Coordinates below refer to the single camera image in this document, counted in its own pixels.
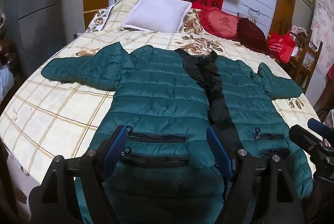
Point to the red shopping bag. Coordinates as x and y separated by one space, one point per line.
281 46

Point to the green puffer jacket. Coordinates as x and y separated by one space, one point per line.
161 88

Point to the dark red velvet pillow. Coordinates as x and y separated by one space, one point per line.
251 34

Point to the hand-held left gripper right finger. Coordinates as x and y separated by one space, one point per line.
219 148

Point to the floral pink curtain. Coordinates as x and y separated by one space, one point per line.
323 30

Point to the grey wardrobe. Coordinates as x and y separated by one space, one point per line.
39 4

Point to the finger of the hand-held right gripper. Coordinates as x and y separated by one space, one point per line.
304 136
319 126

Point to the white square pillow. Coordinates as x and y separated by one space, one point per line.
158 11

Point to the wooden chair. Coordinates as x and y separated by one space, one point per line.
308 62

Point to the red heart-shaped pillow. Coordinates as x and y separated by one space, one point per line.
220 23

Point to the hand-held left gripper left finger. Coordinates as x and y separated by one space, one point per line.
114 147

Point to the bed with floral checked sheet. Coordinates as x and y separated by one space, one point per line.
52 109

